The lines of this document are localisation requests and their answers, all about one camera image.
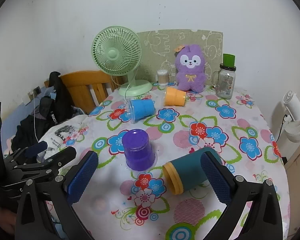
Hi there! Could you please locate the glass jar with green lid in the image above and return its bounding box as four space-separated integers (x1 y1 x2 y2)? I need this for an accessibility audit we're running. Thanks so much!
214 53 237 99

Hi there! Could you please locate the cotton swab container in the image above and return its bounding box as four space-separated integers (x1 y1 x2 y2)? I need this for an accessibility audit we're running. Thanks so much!
157 69 169 85

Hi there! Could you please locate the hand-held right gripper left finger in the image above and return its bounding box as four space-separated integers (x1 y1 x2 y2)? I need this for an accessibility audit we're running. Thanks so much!
14 150 99 240

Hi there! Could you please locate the wall socket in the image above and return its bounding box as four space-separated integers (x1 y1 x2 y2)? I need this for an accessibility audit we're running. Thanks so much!
27 86 42 98

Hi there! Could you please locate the floral tablecloth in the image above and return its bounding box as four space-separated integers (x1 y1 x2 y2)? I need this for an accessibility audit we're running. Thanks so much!
39 81 290 240

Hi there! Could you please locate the black power cable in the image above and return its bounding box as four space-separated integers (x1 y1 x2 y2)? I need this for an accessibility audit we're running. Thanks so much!
275 115 288 143

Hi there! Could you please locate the green desk fan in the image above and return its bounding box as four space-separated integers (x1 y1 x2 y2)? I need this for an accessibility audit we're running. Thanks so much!
91 26 153 97

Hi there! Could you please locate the teal cup with orange rim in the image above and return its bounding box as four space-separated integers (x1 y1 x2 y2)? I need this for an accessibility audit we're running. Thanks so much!
162 147 224 195

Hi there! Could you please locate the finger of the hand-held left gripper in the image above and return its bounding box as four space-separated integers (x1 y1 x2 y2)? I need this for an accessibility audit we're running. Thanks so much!
5 146 77 188
5 141 48 166

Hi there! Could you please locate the black jacket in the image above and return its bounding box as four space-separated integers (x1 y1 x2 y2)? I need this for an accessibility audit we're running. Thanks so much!
11 72 77 153

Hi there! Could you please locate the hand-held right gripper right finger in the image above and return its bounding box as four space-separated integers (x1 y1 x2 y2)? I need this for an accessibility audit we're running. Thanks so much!
200 152 283 240

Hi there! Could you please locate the purple plastic cup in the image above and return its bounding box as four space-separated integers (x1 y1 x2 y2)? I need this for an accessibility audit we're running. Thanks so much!
122 129 157 172

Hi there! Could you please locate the purple plush toy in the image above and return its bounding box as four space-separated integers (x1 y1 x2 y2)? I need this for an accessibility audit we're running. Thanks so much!
174 44 207 92

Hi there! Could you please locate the white standing fan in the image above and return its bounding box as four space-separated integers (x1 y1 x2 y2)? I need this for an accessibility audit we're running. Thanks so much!
282 90 300 143

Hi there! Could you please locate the elephant print board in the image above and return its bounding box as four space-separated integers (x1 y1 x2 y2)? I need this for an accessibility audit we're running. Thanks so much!
136 29 223 87

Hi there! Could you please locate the white charging cable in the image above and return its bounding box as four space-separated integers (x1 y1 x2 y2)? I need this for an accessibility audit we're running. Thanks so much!
30 90 40 143

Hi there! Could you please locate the orange plastic cup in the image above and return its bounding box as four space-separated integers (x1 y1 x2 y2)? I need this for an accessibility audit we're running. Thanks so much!
163 87 187 107

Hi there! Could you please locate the white printed cloth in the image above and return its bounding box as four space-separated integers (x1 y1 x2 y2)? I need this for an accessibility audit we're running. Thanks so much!
37 115 89 160

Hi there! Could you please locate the blue plastic cup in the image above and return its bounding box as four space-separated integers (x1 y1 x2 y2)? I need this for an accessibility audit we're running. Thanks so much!
126 98 156 123

